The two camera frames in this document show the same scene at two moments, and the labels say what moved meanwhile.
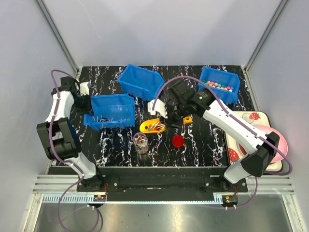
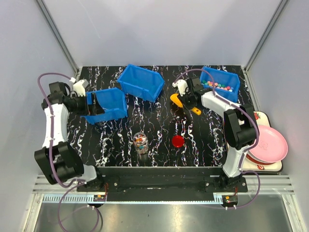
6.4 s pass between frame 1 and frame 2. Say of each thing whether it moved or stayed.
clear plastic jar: stayed
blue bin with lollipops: moved
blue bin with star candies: stayed
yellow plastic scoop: moved
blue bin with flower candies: stayed
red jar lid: stayed
